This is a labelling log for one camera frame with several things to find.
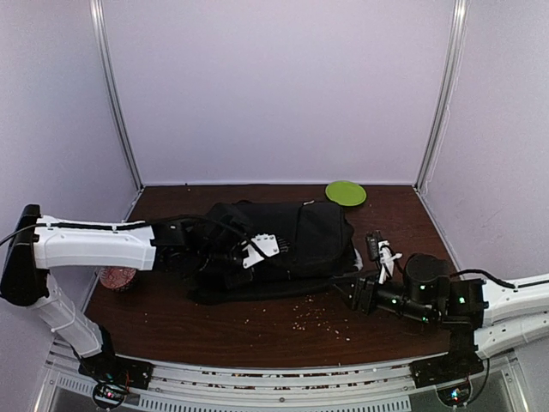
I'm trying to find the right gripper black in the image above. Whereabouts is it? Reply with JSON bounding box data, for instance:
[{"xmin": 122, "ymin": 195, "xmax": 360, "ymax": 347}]
[{"xmin": 328, "ymin": 270, "xmax": 436, "ymax": 325}]

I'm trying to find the black student backpack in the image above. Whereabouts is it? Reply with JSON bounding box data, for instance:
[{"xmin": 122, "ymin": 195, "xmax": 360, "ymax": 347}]
[{"xmin": 188, "ymin": 201, "xmax": 362, "ymax": 305}]

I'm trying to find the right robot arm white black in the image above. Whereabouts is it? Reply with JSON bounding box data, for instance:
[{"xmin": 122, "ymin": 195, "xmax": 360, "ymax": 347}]
[{"xmin": 329, "ymin": 253, "xmax": 548, "ymax": 379}]

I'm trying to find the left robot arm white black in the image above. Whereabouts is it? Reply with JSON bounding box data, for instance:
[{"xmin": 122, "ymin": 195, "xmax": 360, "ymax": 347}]
[{"xmin": 1, "ymin": 204, "xmax": 210, "ymax": 381}]

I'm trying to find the green plate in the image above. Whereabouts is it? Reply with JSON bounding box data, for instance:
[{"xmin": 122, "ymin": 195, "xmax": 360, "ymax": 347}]
[{"xmin": 325, "ymin": 180, "xmax": 367, "ymax": 207}]

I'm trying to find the red patterned small bowl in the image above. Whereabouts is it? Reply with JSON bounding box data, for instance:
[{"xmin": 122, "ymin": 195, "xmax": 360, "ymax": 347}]
[{"xmin": 98, "ymin": 267, "xmax": 136, "ymax": 293}]

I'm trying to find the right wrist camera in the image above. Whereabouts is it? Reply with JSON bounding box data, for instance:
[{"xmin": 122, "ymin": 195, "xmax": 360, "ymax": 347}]
[{"xmin": 365, "ymin": 231, "xmax": 403, "ymax": 284}]

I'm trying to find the front aluminium rail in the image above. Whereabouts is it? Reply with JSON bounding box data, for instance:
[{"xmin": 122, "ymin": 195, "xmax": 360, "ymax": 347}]
[{"xmin": 29, "ymin": 339, "xmax": 534, "ymax": 411}]

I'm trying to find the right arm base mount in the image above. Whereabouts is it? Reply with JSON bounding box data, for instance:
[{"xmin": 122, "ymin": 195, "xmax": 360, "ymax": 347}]
[{"xmin": 409, "ymin": 332, "xmax": 485, "ymax": 409}]

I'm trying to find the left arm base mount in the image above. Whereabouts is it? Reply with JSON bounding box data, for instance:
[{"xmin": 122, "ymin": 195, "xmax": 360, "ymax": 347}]
[{"xmin": 74, "ymin": 325, "xmax": 154, "ymax": 411}]

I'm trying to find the right aluminium frame post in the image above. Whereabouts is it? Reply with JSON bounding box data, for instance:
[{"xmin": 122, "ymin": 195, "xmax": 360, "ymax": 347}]
[{"xmin": 414, "ymin": 0, "xmax": 469, "ymax": 193}]

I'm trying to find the aluminium frame post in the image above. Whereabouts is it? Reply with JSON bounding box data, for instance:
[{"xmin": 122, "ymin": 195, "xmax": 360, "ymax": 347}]
[
  {"xmin": 89, "ymin": 0, "xmax": 144, "ymax": 191},
  {"xmin": 414, "ymin": 0, "xmax": 469, "ymax": 193}
]

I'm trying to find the left aluminium frame post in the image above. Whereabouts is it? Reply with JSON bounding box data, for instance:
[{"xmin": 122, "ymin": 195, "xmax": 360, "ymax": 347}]
[{"xmin": 89, "ymin": 0, "xmax": 144, "ymax": 191}]

